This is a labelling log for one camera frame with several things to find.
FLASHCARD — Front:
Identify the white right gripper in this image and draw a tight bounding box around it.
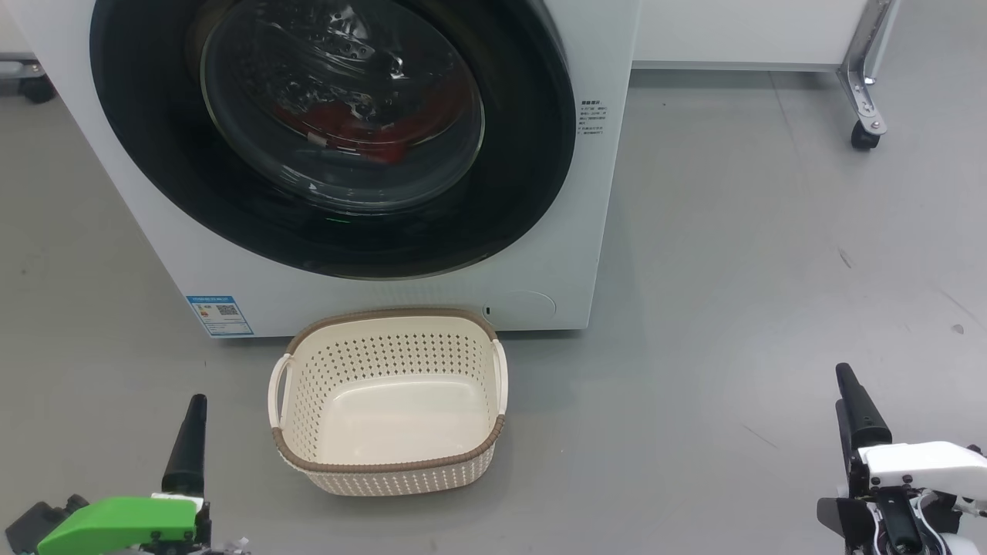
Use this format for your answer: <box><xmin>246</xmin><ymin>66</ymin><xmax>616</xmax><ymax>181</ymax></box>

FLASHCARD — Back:
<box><xmin>817</xmin><ymin>363</ymin><xmax>987</xmax><ymax>555</ymax></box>

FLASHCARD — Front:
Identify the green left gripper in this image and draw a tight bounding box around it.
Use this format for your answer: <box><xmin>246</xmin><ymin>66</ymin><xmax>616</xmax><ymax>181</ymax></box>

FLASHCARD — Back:
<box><xmin>36</xmin><ymin>394</ymin><xmax>213</xmax><ymax>555</ymax></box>

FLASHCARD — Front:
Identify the round washing machine door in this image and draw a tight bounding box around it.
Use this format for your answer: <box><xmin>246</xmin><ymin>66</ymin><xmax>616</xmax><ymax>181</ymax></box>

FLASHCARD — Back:
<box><xmin>89</xmin><ymin>0</ymin><xmax>578</xmax><ymax>281</ymax></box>

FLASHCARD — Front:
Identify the red garment with white stripes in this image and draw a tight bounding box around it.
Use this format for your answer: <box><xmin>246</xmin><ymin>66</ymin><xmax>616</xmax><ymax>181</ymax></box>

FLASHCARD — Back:
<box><xmin>274</xmin><ymin>77</ymin><xmax>463</xmax><ymax>167</ymax></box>

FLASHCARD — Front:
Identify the white front-load washing machine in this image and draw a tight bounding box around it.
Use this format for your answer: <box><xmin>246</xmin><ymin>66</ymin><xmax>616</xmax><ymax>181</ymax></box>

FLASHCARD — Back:
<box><xmin>0</xmin><ymin>0</ymin><xmax>641</xmax><ymax>340</ymax></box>

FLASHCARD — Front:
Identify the cream perforated laundry basket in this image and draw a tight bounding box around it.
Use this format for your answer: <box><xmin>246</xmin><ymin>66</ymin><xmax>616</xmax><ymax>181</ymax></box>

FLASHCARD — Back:
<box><xmin>268</xmin><ymin>308</ymin><xmax>509</xmax><ymax>497</ymax></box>

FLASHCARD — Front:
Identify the blue energy label sticker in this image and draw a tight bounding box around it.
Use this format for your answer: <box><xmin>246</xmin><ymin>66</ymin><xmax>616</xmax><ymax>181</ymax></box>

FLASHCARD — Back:
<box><xmin>186</xmin><ymin>294</ymin><xmax>254</xmax><ymax>338</ymax></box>

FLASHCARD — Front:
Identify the round drain filter cover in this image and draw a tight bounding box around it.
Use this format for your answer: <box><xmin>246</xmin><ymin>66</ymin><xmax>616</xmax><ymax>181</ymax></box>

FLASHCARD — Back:
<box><xmin>497</xmin><ymin>291</ymin><xmax>556</xmax><ymax>321</ymax></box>

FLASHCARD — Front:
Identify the small printed text label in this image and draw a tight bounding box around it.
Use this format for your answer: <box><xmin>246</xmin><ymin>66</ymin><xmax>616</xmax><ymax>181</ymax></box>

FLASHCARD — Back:
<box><xmin>580</xmin><ymin>99</ymin><xmax>610</xmax><ymax>137</ymax></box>

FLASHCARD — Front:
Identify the white cabinet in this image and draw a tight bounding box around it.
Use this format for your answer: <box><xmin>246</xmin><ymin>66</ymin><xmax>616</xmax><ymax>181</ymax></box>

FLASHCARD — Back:
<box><xmin>632</xmin><ymin>0</ymin><xmax>876</xmax><ymax>72</ymax></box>

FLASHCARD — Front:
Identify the white furniture panel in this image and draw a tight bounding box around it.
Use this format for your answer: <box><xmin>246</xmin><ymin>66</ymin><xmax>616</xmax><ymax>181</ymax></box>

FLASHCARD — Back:
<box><xmin>0</xmin><ymin>0</ymin><xmax>35</xmax><ymax>59</ymax></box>

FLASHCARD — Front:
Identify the metal cabinet leg bracket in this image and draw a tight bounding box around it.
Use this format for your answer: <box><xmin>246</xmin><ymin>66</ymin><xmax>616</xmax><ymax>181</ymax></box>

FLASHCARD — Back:
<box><xmin>838</xmin><ymin>0</ymin><xmax>901</xmax><ymax>136</ymax></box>

